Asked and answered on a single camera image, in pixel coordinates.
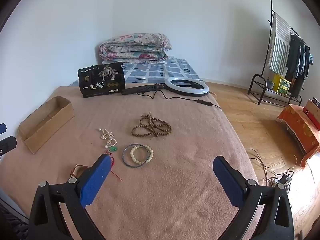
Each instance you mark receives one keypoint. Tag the tan flat box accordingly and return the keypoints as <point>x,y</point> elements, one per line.
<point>312,107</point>

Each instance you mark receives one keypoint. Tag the folded floral quilt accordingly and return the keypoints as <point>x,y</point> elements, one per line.
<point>135,47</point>

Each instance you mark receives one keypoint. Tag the hanging dark clothes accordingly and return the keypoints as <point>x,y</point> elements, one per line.
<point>296,57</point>

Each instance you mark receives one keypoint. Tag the cardboard box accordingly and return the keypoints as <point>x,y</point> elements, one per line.
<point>47,122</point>

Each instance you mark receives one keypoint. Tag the grey patterned bed sheet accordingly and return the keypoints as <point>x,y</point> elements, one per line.
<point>150,72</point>

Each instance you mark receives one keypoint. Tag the small grey pot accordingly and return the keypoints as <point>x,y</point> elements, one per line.
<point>270,83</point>

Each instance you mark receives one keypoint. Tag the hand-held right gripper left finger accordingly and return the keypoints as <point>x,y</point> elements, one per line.
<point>96,182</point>

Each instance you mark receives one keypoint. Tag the black snack bag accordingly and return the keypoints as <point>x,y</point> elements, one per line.
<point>100,80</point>

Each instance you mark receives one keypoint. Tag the yellow box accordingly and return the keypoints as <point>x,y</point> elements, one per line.
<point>276,81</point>

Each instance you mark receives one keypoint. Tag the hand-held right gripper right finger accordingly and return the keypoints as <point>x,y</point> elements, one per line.
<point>228,182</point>

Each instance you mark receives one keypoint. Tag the black metal clothes rack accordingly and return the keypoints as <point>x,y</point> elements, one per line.
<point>258,75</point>

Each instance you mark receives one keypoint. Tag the black folded tripod stand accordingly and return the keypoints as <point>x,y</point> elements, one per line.
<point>140,89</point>

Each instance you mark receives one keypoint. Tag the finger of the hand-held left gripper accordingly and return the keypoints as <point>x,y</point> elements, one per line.
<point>2,128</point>
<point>7,146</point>

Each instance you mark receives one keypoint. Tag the dark patterned cloth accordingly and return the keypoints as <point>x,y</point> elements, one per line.
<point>12,225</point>

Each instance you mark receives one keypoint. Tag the green box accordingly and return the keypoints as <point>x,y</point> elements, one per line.
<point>284,86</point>

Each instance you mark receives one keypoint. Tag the red flat box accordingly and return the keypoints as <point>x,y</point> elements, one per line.
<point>311,120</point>

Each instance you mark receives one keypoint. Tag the orange covered low table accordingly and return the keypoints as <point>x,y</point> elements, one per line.
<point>297,127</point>

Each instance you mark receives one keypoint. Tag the blue-grey bangle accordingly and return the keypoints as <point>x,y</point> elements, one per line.
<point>136,165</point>

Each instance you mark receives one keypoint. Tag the striped towel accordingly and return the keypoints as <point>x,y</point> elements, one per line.
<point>280,47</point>

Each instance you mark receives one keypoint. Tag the pink-brown blanket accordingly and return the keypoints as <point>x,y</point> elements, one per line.
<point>187,142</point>

